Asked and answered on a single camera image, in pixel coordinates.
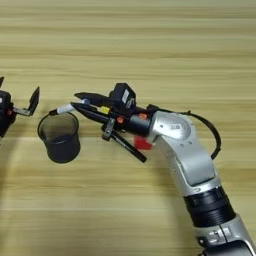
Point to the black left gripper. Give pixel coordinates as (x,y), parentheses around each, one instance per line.
(5,123)

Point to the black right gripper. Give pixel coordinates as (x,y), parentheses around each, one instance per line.
(136,123)

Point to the black mesh pen cup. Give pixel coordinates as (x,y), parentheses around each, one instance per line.
(61,150)

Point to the black marker pen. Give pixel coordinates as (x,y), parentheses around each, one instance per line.
(133,151)

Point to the red foam cube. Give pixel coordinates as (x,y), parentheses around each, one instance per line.
(143,144)

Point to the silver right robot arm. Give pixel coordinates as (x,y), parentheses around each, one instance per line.
(186,150)

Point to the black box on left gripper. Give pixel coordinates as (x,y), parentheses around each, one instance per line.
(4,98)

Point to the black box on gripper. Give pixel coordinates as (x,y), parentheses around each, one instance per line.
(4,98)
(121,95)

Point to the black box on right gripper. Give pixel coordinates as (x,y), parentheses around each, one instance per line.
(121,95)

